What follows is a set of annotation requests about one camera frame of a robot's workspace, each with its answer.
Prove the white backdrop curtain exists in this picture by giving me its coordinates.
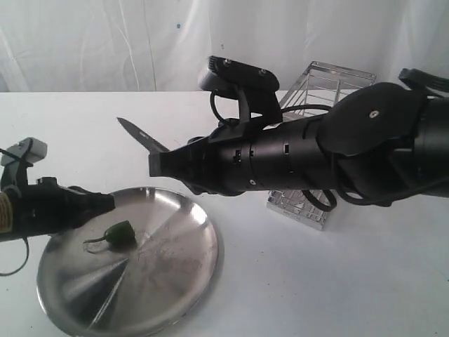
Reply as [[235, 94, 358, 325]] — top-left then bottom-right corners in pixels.
[[1, 1, 448, 92]]

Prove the green chili pepper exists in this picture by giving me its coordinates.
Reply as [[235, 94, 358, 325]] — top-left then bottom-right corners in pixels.
[[83, 220, 135, 246]]

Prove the black handled knife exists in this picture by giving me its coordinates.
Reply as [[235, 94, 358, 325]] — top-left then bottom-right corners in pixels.
[[116, 117, 170, 154]]

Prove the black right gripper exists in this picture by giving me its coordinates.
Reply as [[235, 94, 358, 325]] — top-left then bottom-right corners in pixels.
[[148, 124, 253, 197]]

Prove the round stainless steel plate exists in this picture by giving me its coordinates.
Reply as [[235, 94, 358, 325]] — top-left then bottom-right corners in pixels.
[[36, 187, 220, 336]]

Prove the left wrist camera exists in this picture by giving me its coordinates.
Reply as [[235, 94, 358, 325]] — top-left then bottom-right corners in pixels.
[[0, 136, 48, 192]]

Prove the wire metal utensil holder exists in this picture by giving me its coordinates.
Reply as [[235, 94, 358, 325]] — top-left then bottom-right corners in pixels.
[[267, 61, 377, 230]]

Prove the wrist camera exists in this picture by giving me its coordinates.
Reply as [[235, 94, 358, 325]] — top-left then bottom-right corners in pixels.
[[199, 55, 282, 127], [0, 136, 48, 192]]

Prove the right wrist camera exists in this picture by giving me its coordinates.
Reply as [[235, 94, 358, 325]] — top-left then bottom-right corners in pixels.
[[199, 55, 282, 127]]

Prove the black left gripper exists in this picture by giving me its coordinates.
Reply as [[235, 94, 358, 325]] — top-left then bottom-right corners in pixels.
[[12, 177, 115, 237]]

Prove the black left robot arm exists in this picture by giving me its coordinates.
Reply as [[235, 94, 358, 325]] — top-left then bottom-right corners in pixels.
[[1, 177, 115, 242]]

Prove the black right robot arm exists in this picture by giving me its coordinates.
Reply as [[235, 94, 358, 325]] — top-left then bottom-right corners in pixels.
[[149, 83, 448, 206]]

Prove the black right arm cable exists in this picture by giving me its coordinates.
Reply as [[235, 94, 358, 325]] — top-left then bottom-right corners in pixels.
[[209, 68, 449, 213]]

